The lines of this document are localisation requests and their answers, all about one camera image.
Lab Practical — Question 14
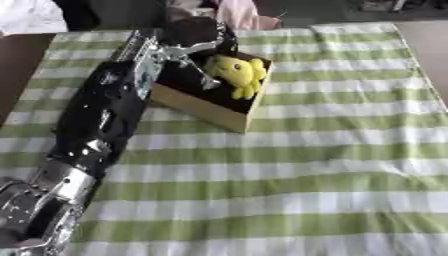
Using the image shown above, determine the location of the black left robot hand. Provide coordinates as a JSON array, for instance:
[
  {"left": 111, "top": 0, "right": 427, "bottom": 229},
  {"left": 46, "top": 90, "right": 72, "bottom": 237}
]
[{"left": 157, "top": 16, "right": 240, "bottom": 92}]

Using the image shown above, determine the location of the yellow soft toy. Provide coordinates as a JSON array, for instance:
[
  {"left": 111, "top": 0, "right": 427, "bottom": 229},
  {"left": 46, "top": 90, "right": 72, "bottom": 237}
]
[{"left": 203, "top": 54, "right": 270, "bottom": 101}]

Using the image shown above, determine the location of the tan cardboard box black inside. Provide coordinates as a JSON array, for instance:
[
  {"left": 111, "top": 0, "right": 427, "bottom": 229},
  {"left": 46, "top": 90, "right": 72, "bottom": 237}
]
[{"left": 147, "top": 49, "right": 275, "bottom": 134}]

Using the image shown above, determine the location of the person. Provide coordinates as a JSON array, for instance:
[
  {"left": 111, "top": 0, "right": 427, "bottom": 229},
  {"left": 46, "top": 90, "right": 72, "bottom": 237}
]
[
  {"left": 0, "top": 0, "right": 70, "bottom": 37},
  {"left": 164, "top": 0, "right": 286, "bottom": 32}
]

